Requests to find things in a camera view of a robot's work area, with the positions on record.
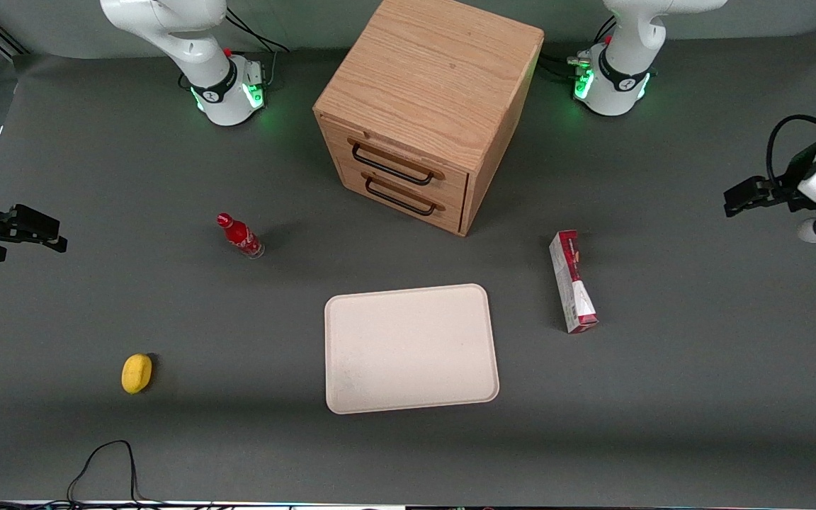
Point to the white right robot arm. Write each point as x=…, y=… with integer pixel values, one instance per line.
x=202, y=49

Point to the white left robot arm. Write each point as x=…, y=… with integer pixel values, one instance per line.
x=620, y=78

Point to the wooden drawer front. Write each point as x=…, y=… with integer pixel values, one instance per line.
x=443, y=216
x=408, y=152

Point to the beige rectangular tray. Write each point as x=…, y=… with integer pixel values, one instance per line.
x=411, y=348

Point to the red cola bottle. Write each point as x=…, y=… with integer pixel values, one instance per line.
x=241, y=236

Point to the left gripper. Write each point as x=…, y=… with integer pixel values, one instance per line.
x=789, y=190

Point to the aluminium frame rail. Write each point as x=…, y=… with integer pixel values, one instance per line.
x=3, y=37

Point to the wooden drawer cabinet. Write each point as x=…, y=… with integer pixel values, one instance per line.
x=436, y=78

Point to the yellow lemon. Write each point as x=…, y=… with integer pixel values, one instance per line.
x=136, y=373

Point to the red cookie box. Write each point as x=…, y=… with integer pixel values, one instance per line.
x=574, y=283

